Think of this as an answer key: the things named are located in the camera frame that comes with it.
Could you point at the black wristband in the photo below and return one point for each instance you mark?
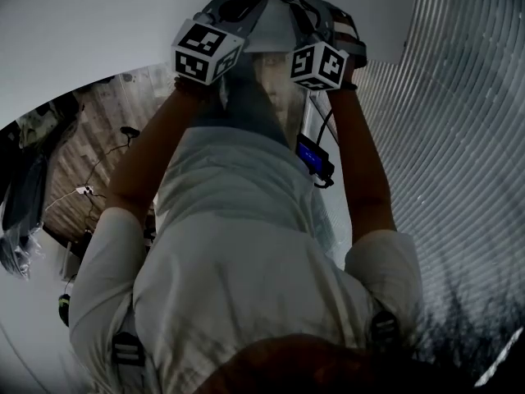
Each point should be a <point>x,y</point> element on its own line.
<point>349,85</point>

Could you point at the clear plastic bag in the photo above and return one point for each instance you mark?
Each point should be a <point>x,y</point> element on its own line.
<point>16,253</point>

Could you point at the person's white shirt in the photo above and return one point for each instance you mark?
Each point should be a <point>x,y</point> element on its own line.
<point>246,253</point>

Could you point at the person's left forearm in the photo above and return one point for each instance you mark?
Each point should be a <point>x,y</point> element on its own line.
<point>152,150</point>

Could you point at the white power strip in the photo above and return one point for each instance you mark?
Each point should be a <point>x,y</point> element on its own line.
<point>85,189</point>

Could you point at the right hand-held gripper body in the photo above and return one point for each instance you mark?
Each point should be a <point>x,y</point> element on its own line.
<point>320,66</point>

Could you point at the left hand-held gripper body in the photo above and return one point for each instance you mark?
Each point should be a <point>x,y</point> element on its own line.
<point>205,51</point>

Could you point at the black device blue screen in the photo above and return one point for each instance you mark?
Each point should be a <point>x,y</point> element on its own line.
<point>312,154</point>

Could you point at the person's right hand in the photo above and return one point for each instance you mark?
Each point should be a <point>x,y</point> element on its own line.
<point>345,27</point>

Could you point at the person's head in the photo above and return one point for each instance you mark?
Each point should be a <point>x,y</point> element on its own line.
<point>295,367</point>

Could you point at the person's right forearm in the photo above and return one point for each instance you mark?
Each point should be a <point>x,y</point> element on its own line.
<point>363,158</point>

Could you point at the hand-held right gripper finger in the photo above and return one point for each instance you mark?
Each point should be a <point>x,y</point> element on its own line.
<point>302,23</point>
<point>323,11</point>

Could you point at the green black hanging tag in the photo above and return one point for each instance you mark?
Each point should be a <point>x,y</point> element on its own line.
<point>64,308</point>

